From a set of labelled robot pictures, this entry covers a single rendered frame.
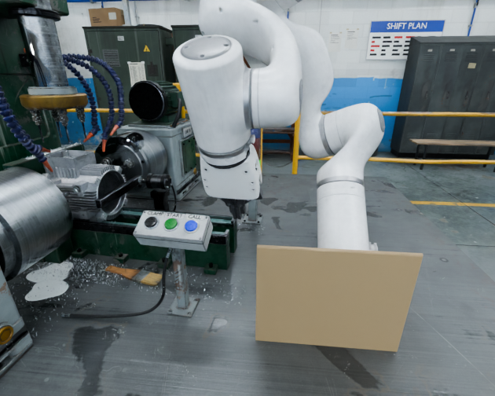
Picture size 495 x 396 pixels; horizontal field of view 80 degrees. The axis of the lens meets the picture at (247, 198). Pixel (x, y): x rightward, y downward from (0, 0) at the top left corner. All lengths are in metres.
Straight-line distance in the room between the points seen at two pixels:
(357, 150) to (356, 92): 5.31
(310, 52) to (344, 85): 5.27
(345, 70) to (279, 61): 5.64
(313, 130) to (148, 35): 3.66
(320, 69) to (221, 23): 0.36
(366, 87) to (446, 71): 1.21
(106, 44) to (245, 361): 4.26
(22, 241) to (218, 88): 0.62
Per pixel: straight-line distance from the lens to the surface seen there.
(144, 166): 1.27
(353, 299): 0.70
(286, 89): 0.38
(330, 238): 0.72
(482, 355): 0.93
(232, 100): 0.38
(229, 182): 0.49
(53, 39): 1.11
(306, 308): 0.71
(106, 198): 1.04
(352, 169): 0.78
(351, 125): 0.82
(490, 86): 6.44
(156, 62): 4.30
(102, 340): 0.86
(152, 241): 0.73
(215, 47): 0.38
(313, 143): 0.86
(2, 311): 0.84
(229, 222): 1.02
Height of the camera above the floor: 1.39
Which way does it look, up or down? 23 degrees down
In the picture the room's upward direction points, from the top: straight up
